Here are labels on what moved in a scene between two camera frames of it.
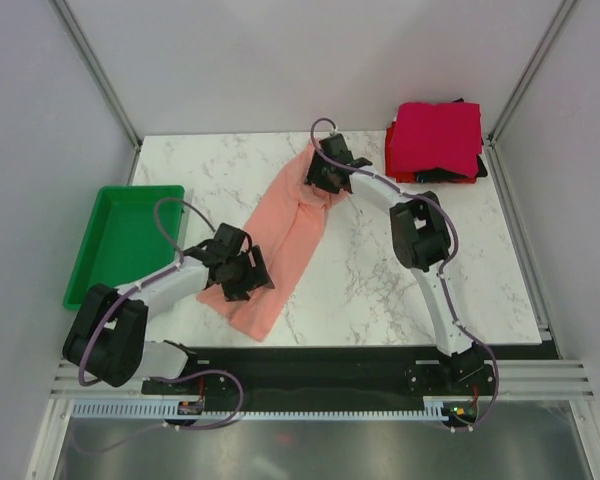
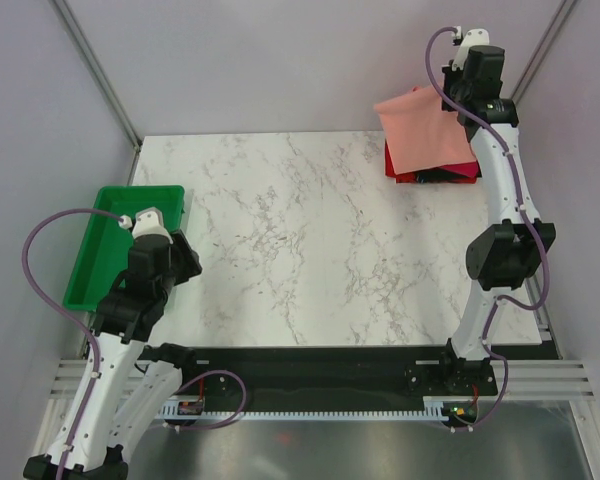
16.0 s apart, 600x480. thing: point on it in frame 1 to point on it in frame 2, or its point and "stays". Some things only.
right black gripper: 314,176 to 451,75
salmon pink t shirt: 285,236 to 420,135
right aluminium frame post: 562,14 stays
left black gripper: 256,277 to 189,263
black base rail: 327,375 stays
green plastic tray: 123,242 stays
